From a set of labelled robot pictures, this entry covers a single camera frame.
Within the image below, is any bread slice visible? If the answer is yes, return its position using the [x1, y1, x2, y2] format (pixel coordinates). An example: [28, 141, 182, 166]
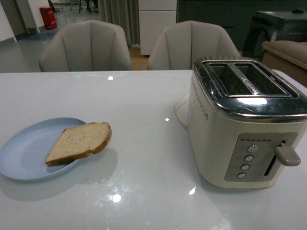
[45, 122, 112, 166]

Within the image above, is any cream and chrome toaster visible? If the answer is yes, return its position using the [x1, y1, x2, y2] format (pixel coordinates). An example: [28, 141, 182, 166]
[188, 57, 307, 189]

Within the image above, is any light blue plate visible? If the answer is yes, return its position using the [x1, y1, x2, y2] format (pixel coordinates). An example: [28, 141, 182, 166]
[0, 117, 85, 182]

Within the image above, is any right grey chair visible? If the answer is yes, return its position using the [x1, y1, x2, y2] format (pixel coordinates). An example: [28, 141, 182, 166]
[147, 21, 241, 70]

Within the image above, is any grey chair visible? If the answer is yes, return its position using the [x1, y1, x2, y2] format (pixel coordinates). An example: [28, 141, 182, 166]
[39, 20, 131, 72]
[147, 21, 241, 70]

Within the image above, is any left grey chair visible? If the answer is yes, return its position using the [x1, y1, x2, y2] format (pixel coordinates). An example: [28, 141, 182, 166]
[39, 20, 131, 72]

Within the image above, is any white cabinet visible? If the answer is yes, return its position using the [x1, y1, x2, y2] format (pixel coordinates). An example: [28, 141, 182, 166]
[138, 0, 177, 56]

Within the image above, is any grey curtain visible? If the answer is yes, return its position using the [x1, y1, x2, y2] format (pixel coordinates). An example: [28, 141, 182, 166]
[98, 0, 141, 46]

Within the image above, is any dark kitchen counter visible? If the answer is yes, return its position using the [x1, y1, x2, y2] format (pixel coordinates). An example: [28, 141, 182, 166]
[177, 0, 307, 50]

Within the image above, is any dark appliance box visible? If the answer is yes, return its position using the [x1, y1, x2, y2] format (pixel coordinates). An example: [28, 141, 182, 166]
[242, 11, 307, 60]

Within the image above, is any red box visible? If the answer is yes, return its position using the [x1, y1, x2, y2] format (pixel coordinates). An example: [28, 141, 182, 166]
[39, 6, 57, 30]

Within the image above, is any beige sofa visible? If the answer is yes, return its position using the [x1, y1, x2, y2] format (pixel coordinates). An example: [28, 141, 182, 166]
[261, 40, 307, 86]

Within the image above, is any black computer mouse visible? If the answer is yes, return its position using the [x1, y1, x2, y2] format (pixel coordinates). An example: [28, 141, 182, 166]
[292, 9, 305, 14]

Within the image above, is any white toaster power cable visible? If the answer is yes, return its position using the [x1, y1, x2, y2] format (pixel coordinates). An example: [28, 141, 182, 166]
[173, 93, 190, 131]

